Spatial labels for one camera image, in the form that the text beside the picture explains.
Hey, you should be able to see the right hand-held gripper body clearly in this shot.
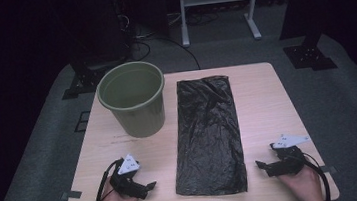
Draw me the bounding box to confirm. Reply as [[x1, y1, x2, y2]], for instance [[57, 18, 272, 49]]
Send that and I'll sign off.
[[262, 131, 315, 179]]

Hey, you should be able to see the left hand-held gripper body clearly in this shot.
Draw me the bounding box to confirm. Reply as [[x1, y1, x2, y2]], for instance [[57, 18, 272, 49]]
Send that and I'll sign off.
[[106, 152, 150, 201]]

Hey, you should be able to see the black plastic garbage bag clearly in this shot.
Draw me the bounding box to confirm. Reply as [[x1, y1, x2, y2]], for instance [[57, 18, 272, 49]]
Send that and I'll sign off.
[[163, 72, 251, 201]]

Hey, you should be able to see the green plastic trash bin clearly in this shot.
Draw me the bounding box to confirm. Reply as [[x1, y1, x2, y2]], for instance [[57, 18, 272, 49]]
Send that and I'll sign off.
[[93, 58, 171, 143]]

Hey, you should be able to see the person's right hand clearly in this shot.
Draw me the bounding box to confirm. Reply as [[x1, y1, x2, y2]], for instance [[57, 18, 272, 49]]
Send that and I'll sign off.
[[276, 163, 328, 201]]

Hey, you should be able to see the grey tape strip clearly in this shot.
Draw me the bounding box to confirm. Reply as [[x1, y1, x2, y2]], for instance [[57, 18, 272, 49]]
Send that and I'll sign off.
[[318, 163, 338, 176], [59, 189, 83, 201]]

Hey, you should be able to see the black stand base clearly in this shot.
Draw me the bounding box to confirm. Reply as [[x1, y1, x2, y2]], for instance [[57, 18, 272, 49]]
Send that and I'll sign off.
[[57, 49, 133, 101], [279, 30, 338, 75]]

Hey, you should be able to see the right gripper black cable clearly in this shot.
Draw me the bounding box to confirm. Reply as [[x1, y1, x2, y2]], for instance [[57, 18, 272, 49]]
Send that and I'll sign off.
[[291, 148, 333, 201]]

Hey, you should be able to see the looped black floor cable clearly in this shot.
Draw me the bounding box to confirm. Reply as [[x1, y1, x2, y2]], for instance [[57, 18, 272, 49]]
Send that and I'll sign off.
[[128, 38, 153, 63]]

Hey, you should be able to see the long black floor cable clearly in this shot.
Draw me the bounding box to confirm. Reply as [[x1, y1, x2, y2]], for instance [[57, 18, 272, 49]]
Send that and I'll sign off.
[[146, 32, 202, 76]]

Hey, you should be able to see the tangled cable bundle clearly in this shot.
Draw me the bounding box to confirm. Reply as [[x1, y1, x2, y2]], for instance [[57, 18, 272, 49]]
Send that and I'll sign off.
[[186, 9, 222, 27]]

